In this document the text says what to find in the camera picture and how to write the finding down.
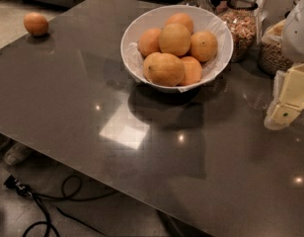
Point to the glass jar with nuts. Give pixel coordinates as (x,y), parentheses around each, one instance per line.
(241,21)

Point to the front large orange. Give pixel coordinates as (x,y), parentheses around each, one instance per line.
(163,69)

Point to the white object under table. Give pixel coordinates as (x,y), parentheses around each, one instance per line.
(17,154)

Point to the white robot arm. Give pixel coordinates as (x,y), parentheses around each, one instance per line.
(293,34)

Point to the front right orange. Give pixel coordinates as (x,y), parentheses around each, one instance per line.
(193,71)

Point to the top centre orange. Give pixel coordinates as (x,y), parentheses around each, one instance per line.
(175,39)

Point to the orange in bowl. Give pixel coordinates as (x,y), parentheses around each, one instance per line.
(181,18)
(203,45)
(149,41)

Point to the back orange in bowl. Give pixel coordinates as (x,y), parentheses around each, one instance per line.
(181,18)

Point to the glass jar with grains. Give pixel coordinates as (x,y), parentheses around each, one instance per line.
(271,58)

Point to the right orange in bowl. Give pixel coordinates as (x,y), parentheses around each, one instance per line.
(203,45)

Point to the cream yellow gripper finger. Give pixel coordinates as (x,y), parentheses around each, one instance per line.
(288,98)

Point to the orange on table corner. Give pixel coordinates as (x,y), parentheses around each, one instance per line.
(36,24)

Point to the white bowl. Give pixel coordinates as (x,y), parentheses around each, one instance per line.
(148,20)

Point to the left orange in bowl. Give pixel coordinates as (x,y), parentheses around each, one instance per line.
(149,41)

